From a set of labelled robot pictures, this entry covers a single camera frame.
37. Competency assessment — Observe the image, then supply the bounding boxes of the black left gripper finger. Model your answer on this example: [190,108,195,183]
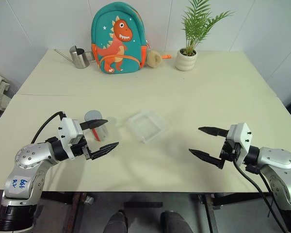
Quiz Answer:
[79,119,109,131]
[88,142,120,161]

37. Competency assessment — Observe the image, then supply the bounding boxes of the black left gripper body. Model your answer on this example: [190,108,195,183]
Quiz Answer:
[69,135,93,161]

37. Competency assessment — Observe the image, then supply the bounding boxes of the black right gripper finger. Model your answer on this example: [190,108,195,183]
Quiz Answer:
[198,126,230,138]
[188,148,226,169]

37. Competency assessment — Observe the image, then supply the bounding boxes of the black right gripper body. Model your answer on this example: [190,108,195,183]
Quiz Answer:
[219,138,243,163]

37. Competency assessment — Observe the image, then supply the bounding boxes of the clear plastic square container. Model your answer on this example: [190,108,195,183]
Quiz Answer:
[125,110,171,144]

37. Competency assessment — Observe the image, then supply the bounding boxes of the clear plastic cup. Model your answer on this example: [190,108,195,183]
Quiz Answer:
[84,110,109,142]

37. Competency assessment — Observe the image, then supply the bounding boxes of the black table crossbar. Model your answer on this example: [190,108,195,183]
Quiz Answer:
[215,192,270,207]

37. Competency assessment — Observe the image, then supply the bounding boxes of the grey metal table leg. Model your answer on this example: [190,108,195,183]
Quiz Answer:
[203,193,223,233]

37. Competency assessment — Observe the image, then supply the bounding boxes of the rusty table leg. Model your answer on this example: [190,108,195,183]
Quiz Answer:
[69,192,88,233]

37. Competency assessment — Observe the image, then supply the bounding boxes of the black flat bar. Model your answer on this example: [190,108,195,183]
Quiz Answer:
[123,201,163,209]

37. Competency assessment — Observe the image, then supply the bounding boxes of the stainless steel watering can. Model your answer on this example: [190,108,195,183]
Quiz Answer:
[54,45,93,69]

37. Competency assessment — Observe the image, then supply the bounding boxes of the dark rounded shape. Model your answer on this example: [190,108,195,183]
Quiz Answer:
[103,210,129,233]
[160,211,189,233]

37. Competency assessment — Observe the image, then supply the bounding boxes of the white ribbed plant pot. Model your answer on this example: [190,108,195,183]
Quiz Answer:
[175,48,198,72]

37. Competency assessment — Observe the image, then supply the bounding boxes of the beige plush toy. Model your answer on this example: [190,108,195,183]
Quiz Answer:
[145,50,164,68]

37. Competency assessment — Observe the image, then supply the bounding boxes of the teal dinosaur backpack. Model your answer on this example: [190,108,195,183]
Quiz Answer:
[90,1,152,74]

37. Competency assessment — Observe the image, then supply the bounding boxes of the green palm plant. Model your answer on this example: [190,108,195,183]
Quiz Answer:
[180,0,236,55]

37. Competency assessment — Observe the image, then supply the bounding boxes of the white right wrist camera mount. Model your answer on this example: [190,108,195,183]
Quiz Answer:
[226,122,253,166]

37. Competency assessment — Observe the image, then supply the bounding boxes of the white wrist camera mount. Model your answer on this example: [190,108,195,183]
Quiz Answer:
[226,122,253,166]
[57,117,85,160]

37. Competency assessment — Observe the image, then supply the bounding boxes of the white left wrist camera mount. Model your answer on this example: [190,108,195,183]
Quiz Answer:
[57,117,85,160]

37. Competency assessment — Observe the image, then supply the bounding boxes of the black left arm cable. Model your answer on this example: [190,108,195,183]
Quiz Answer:
[30,111,65,144]

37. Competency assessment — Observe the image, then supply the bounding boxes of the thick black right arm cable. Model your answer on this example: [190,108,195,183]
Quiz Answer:
[232,155,289,233]

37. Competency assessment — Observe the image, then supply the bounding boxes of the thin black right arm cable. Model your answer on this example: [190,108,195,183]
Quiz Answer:
[258,172,281,220]

